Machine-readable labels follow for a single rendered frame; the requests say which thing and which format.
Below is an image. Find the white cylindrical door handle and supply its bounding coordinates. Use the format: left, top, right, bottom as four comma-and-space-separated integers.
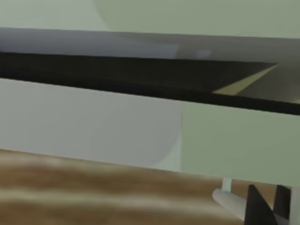
211, 177, 249, 222

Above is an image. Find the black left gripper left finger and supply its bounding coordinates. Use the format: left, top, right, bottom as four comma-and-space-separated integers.
243, 184, 280, 225

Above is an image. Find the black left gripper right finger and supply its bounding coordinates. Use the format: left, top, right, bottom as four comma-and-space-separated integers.
273, 185, 292, 225

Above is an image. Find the dark horizontal bar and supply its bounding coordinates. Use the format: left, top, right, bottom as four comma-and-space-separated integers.
0, 27, 300, 105

